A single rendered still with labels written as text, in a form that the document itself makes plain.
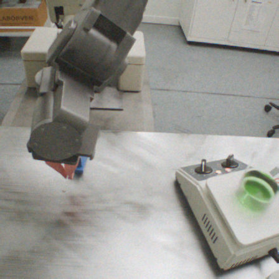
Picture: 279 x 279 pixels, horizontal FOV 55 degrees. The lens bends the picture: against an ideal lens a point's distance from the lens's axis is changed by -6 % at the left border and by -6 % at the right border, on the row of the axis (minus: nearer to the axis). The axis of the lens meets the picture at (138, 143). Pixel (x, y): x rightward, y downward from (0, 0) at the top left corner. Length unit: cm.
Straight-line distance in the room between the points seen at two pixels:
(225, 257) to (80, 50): 34
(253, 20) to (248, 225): 272
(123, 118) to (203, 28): 182
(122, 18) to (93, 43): 5
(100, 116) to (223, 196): 92
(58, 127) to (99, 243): 23
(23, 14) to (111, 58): 218
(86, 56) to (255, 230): 31
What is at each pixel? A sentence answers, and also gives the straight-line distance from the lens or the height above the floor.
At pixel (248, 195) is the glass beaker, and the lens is 41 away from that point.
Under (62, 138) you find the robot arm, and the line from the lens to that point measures 31.
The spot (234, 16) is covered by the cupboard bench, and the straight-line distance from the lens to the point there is 295.
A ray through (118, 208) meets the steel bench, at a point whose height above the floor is 75.
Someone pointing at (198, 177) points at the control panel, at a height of 81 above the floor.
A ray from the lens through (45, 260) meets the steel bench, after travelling 46.
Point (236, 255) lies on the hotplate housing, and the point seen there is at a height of 82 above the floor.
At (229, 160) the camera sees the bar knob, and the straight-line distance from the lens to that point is 52.
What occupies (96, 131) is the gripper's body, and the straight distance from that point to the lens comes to 44.
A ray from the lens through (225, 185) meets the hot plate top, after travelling 45.
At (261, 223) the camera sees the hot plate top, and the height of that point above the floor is 84.
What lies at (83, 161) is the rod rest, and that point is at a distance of 55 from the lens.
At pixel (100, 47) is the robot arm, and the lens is 33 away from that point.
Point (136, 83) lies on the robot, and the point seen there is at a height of 43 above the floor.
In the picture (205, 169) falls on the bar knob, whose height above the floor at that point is 81.
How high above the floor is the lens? 117
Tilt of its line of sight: 44 degrees down
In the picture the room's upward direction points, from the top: 7 degrees clockwise
